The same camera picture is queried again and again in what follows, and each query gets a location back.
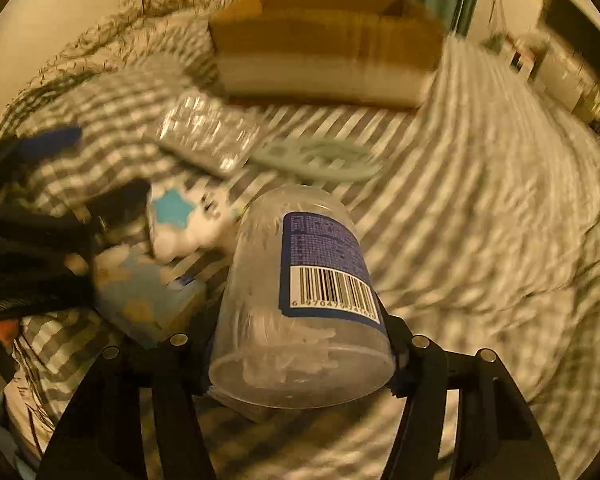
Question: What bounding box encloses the green checkered bed sheet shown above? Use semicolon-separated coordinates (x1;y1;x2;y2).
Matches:
7;22;600;479

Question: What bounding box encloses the black wall television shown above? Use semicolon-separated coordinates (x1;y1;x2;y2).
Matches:
544;0;600;80

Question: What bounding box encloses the person's left hand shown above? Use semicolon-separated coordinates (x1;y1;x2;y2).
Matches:
0;318;20;348

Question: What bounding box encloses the brown cardboard box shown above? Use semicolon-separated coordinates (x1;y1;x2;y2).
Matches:
209;0;446;108

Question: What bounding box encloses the silver blister pill pack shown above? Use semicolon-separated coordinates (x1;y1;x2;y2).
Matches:
145;89;266;178

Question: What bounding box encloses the blue tissue pack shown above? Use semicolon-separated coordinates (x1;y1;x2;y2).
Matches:
94;245;207;348

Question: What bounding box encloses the clear plastic jar with barcode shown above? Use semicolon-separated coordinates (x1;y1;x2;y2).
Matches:
209;185;396;408

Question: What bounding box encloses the floral white quilt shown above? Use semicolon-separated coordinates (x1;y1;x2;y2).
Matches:
0;0;223;136

